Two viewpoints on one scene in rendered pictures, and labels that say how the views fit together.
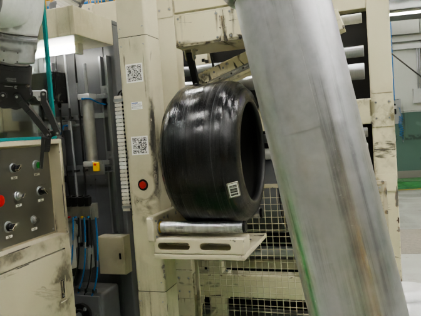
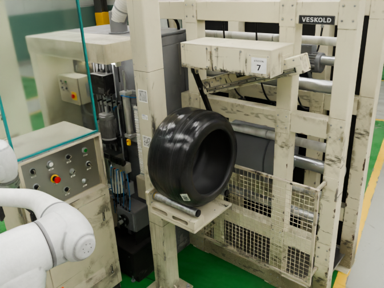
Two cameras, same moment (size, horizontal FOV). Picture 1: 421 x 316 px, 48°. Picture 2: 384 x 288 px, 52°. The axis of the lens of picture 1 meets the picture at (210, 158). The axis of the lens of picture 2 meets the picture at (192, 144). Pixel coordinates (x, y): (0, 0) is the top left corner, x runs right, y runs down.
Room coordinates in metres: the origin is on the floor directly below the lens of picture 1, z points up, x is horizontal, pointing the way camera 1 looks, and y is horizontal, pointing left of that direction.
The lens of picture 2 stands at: (-0.02, -0.79, 2.13)
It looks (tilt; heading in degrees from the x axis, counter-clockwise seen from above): 23 degrees down; 22
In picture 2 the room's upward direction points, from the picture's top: 3 degrees counter-clockwise
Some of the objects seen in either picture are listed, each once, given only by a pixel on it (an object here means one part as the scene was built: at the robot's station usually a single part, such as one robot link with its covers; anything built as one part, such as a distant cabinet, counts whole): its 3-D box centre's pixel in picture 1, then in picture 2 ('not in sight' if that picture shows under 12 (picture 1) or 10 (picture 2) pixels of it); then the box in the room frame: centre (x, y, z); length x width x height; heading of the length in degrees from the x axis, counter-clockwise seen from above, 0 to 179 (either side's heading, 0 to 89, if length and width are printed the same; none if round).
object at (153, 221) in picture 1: (171, 219); (169, 186); (1.97, 0.18, 0.90); 0.40 x 0.03 x 0.10; 161
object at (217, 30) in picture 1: (247, 27); (234, 55); (2.15, -0.20, 1.71); 0.61 x 0.25 x 0.15; 71
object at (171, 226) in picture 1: (201, 226); (175, 204); (1.78, 0.05, 0.90); 0.35 x 0.05 x 0.05; 71
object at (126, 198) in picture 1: (126, 153); (142, 141); (1.98, 0.35, 1.19); 0.05 x 0.04 x 0.48; 161
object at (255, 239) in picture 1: (213, 244); (191, 208); (1.91, 0.01, 0.80); 0.37 x 0.36 x 0.02; 161
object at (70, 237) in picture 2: not in sight; (67, 235); (0.66, -0.14, 1.51); 0.18 x 0.14 x 0.13; 63
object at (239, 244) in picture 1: (201, 243); (176, 212); (1.78, 0.06, 0.83); 0.36 x 0.09 x 0.06; 71
